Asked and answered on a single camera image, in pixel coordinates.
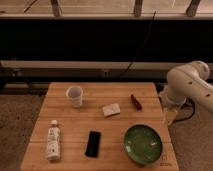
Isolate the white sponge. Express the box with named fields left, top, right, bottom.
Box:
left=102, top=103, right=121, bottom=117

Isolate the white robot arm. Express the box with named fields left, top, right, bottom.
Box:
left=159, top=61, right=213, bottom=125

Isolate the green ceramic plate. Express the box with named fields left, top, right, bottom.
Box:
left=123, top=124, right=163, bottom=165

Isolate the white ceramic cup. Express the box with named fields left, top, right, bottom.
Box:
left=66, top=86, right=83, bottom=108

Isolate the red small object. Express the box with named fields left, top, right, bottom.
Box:
left=131, top=94, right=142, bottom=110

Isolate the black smartphone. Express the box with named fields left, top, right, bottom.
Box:
left=85, top=131, right=101, bottom=157

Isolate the white tube bottle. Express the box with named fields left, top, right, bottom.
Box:
left=46, top=120, right=61, bottom=161

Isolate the black floor cable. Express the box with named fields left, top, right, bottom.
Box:
left=173, top=99, right=197, bottom=123

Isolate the black hanging cable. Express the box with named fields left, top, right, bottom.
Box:
left=118, top=9, right=158, bottom=78

